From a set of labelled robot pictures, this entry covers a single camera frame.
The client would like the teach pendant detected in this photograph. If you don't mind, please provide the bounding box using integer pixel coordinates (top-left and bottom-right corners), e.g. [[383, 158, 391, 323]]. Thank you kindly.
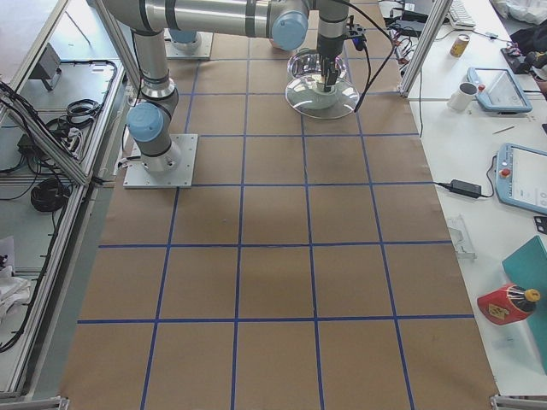
[[467, 67, 532, 114], [495, 143, 546, 214]]

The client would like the yellow can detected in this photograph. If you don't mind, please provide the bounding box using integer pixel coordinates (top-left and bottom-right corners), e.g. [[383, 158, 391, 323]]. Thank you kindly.
[[450, 34, 470, 58]]

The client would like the grey metal box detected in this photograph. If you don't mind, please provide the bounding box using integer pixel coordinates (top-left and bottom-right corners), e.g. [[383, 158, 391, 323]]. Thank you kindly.
[[29, 43, 62, 91]]

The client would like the upper teach pendant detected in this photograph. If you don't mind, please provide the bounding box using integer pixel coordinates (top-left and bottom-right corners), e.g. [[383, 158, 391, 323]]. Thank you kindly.
[[467, 67, 532, 114]]

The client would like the glass pot lid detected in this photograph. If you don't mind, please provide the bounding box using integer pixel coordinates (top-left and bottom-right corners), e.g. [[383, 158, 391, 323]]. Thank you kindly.
[[285, 74, 359, 120]]

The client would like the white mug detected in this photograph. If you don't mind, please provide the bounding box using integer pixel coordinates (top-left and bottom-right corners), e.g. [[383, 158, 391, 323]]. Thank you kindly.
[[447, 82, 478, 112]]

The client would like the clear plastic holder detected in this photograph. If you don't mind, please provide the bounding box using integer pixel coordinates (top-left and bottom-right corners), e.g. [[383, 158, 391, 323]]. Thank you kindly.
[[446, 215, 477, 261]]

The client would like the lower teach pendant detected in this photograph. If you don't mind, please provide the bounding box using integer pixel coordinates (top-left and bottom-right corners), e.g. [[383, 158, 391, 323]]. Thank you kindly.
[[495, 143, 546, 214]]

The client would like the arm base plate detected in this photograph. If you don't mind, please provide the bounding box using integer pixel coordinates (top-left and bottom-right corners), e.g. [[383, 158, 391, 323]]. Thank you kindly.
[[123, 134, 198, 189], [164, 29, 214, 61]]

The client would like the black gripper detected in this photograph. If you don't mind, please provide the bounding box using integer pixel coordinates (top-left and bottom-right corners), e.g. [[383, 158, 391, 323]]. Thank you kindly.
[[316, 19, 344, 92]]

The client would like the white keyboard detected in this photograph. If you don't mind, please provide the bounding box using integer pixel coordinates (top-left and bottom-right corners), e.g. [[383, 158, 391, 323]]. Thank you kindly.
[[447, 0, 476, 30]]

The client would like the pale green electric pot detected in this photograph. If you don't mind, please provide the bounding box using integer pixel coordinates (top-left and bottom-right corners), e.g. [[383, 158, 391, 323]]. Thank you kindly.
[[287, 48, 321, 79]]

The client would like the red bottle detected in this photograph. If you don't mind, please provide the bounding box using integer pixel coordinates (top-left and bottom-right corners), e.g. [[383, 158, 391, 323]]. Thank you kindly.
[[477, 283, 541, 325]]

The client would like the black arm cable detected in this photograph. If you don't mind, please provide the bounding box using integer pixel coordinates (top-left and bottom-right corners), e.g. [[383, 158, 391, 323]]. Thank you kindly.
[[337, 0, 397, 113]]

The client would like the coiled black cable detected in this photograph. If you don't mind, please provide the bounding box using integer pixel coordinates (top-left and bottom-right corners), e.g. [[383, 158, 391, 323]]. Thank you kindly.
[[30, 177, 72, 214]]

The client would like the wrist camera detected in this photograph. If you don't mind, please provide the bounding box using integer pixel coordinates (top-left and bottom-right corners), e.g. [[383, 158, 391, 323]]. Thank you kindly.
[[345, 23, 367, 51]]

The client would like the black power adapter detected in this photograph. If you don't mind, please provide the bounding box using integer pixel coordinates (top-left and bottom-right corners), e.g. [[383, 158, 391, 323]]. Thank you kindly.
[[435, 179, 492, 199]]

